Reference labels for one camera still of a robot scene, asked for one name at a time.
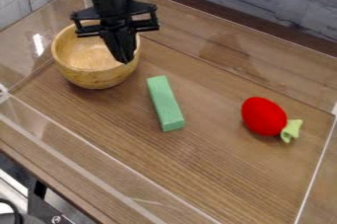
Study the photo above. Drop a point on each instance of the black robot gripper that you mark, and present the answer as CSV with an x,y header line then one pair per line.
x,y
109,15

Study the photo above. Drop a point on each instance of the green rectangular block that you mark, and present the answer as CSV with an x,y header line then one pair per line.
x,y
165,104

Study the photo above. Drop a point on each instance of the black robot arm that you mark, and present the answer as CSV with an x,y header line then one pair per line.
x,y
114,20

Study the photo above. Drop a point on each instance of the brown wooden bowl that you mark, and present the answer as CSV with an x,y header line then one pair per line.
x,y
85,62

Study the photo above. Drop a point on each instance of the red plush strawberry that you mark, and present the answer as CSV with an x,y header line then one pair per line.
x,y
265,118

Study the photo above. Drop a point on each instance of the black table leg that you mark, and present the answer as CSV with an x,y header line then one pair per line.
x,y
35,195

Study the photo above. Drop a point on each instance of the clear acrylic tray wall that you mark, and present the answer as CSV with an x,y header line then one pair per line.
x,y
103,187

